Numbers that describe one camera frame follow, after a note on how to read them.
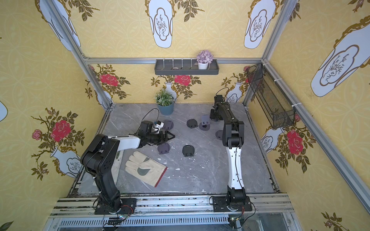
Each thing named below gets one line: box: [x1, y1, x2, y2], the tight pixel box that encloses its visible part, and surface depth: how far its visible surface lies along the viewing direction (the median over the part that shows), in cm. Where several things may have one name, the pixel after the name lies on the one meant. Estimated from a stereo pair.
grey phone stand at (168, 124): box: [161, 119, 174, 130], surface depth 108 cm
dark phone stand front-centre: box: [182, 144, 196, 158], surface depth 95 cm
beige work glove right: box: [124, 151, 168, 188], surface depth 87 cm
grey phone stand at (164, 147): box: [157, 142, 171, 155], surface depth 96 cm
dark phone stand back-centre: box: [186, 118, 199, 129], surface depth 112 cm
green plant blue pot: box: [154, 89, 175, 116], surface depth 109 cm
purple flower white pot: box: [196, 49, 214, 70], surface depth 85 cm
